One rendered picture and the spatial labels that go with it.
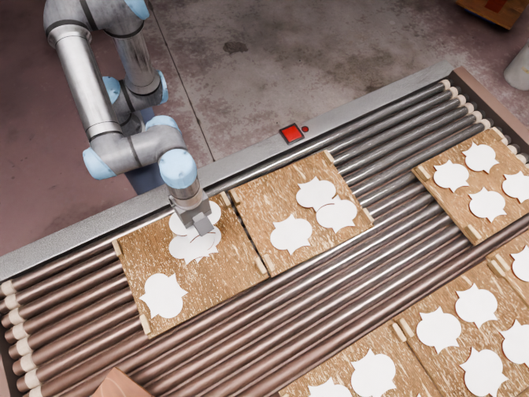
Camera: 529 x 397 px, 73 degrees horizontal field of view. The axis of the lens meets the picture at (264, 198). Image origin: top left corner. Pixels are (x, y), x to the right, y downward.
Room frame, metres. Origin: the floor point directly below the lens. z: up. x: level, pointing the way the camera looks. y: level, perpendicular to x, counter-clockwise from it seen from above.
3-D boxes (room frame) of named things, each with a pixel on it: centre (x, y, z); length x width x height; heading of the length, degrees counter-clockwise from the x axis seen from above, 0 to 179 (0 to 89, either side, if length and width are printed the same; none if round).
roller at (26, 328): (0.57, -0.07, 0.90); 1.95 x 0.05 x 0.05; 124
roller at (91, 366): (0.41, -0.18, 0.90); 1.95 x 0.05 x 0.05; 124
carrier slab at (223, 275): (0.31, 0.23, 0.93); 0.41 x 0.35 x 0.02; 123
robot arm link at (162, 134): (0.46, 0.26, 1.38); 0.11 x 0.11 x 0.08; 29
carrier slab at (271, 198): (0.53, -0.13, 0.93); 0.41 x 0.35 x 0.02; 122
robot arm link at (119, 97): (0.81, 0.58, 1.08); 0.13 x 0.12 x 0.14; 119
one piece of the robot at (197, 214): (0.36, 0.18, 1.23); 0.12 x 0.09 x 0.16; 40
